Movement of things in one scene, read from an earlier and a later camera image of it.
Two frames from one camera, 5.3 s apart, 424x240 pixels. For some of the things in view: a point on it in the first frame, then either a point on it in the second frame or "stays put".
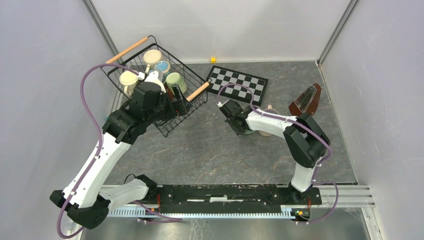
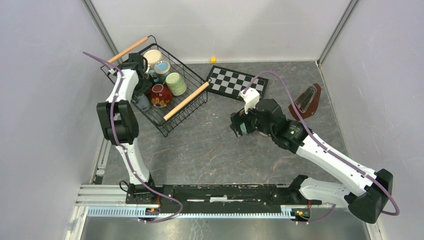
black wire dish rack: [197, 84] stays put
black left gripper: [177, 108] -> [145, 87]
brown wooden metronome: [307, 102] stays put
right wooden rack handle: [195, 94] stays put
